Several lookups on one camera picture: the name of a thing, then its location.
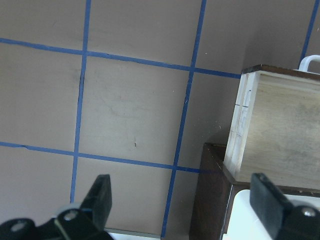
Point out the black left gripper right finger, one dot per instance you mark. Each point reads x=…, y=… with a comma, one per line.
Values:
x=269, y=204

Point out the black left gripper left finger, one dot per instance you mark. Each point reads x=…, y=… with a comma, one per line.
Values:
x=97, y=203

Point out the light wooden drawer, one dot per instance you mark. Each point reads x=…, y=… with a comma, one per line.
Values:
x=275, y=127

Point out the white plastic tray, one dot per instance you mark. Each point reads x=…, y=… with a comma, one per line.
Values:
x=302, y=224

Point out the dark brown wooden cabinet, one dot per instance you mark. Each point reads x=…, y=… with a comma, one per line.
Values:
x=216, y=190

